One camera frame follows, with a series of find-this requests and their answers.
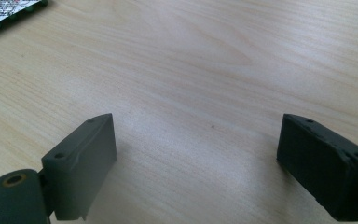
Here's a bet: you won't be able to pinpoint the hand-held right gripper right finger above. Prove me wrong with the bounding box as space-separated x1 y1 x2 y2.
276 113 358 222

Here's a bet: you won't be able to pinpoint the silver blister pack green pills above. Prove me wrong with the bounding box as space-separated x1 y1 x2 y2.
0 0 49 39

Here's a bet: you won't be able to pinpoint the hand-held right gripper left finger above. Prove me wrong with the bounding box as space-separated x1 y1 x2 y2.
41 113 117 221

